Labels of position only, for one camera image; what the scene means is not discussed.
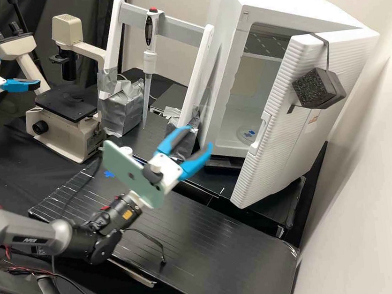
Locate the black tray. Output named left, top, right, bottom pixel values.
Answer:
left=148, top=82, right=193, bottom=116

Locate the cream microscope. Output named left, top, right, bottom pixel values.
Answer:
left=0, top=9, right=120, bottom=173

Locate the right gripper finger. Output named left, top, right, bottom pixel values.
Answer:
left=177, top=141, right=218, bottom=182
left=153, top=124, right=195, bottom=158

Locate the incubator door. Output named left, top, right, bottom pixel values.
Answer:
left=212, top=29, right=359, bottom=210

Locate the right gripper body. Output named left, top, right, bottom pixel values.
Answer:
left=151, top=151, right=187, bottom=197

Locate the white incubator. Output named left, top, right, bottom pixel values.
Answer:
left=179, top=0, right=392, bottom=192

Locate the white pipette stand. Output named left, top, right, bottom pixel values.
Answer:
left=86, top=0, right=230, bottom=169

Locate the pipette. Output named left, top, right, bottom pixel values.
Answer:
left=129, top=6, right=177, bottom=129

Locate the right wrist camera phone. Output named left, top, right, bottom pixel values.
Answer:
left=98, top=134, right=169, bottom=215

